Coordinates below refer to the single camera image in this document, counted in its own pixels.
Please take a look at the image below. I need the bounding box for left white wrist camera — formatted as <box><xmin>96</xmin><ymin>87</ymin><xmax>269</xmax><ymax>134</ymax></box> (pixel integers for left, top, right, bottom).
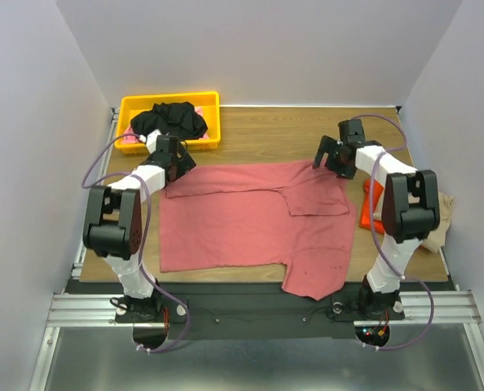
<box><xmin>137</xmin><ymin>130</ymin><xmax>161</xmax><ymax>147</ymax></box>

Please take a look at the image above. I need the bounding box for light pink t shirt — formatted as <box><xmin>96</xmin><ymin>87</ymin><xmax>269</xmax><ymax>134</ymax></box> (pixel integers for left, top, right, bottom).
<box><xmin>121</xmin><ymin>106</ymin><xmax>210</xmax><ymax>144</ymax></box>

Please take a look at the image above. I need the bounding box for black t shirt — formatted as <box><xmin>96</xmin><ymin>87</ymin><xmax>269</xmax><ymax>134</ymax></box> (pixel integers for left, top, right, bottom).
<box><xmin>130</xmin><ymin>101</ymin><xmax>209</xmax><ymax>142</ymax></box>

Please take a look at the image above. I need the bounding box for folded beige t shirt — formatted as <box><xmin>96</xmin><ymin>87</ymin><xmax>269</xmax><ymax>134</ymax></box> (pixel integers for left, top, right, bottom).
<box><xmin>374</xmin><ymin>191</ymin><xmax>455</xmax><ymax>253</ymax></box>

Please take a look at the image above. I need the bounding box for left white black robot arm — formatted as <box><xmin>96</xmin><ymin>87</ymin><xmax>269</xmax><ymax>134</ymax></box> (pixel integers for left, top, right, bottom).
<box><xmin>81</xmin><ymin>131</ymin><xmax>196</xmax><ymax>322</ymax></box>

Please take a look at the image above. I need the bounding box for pink red t shirt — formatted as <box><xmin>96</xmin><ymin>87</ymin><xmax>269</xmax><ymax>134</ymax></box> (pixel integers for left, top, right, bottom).
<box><xmin>159</xmin><ymin>160</ymin><xmax>356</xmax><ymax>300</ymax></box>

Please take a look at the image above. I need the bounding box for yellow plastic bin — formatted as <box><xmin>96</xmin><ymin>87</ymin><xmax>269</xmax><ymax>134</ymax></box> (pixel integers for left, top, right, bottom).
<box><xmin>114</xmin><ymin>91</ymin><xmax>221</xmax><ymax>154</ymax></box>

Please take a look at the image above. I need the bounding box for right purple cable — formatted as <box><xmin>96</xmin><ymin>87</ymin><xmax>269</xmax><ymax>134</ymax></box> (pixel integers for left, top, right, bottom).
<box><xmin>358</xmin><ymin>114</ymin><xmax>435</xmax><ymax>352</ymax></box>

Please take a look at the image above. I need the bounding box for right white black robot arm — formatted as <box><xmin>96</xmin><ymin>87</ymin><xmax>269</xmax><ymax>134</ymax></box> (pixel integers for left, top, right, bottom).
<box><xmin>313</xmin><ymin>116</ymin><xmax>440</xmax><ymax>318</ymax></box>

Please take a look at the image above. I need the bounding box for folded orange t shirt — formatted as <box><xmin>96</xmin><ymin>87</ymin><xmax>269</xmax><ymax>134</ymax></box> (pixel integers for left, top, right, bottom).
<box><xmin>359</xmin><ymin>179</ymin><xmax>385</xmax><ymax>235</ymax></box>

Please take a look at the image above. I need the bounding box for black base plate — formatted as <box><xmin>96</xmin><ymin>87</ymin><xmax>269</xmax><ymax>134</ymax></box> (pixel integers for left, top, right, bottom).
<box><xmin>68</xmin><ymin>280</ymin><xmax>406</xmax><ymax>341</ymax></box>

